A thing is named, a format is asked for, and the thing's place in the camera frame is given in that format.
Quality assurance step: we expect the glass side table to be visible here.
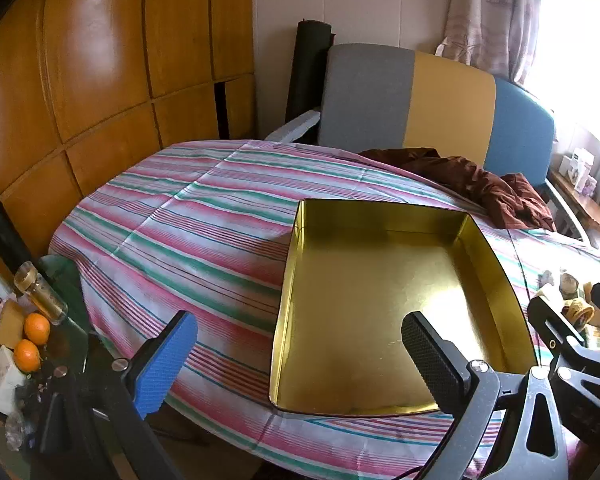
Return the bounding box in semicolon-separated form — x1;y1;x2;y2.
0;255;111;480

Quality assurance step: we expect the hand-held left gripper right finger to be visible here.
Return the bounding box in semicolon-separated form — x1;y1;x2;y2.
401;311;571;480

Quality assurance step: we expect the orange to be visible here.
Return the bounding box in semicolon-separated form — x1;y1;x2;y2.
24;313;51;346
14;340;42;373

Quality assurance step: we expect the black rolled mat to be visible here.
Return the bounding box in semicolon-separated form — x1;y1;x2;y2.
286;19;337;126

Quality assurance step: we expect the black cylinder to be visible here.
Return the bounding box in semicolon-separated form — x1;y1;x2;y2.
0;190;31;281

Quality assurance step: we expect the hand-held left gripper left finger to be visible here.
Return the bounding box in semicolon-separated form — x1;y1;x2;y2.
39;310;198;480

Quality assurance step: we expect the striped tablecloth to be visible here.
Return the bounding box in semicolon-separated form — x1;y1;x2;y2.
47;139;600;480

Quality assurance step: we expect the white paper box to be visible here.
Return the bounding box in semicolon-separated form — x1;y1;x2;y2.
0;345;26;413

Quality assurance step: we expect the white carton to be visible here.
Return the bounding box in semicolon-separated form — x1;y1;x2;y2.
560;149;595;186

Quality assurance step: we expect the tan cardboard box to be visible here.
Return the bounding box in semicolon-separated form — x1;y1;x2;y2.
0;300;31;348

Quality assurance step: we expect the grey yellow blue armchair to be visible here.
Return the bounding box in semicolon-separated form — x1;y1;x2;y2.
265;44;600;251

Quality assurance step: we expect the wooden side table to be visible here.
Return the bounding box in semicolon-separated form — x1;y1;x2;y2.
550;167;600;251

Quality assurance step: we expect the brown cloth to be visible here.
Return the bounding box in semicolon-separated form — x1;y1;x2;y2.
357;147;556;232

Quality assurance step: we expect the patterned curtain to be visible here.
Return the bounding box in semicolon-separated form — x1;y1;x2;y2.
435;0;546;86

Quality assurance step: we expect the glass jar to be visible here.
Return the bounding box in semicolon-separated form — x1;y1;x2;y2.
14;261;68;325

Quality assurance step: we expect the gold tin box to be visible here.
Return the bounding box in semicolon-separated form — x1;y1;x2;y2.
269;199;541;417

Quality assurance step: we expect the wooden wardrobe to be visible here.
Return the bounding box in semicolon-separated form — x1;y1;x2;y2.
0;0;256;281

